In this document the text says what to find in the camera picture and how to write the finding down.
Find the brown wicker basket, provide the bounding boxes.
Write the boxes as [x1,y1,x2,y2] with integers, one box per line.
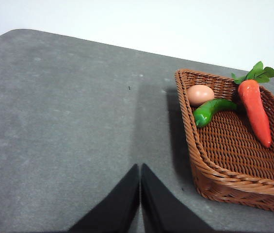
[175,69,274,214]

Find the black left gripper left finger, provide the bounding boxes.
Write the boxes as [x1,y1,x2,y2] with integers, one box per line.
[67,164,140,233]

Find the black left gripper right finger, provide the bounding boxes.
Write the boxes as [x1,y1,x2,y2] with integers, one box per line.
[140,163,215,233]

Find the green chili pepper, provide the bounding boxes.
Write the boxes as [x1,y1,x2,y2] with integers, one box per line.
[193,99,238,128]

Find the orange carrot with green leaves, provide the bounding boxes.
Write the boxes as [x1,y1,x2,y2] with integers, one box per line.
[231,61,274,149]

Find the beige egg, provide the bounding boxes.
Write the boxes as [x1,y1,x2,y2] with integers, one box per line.
[186,84,215,107]

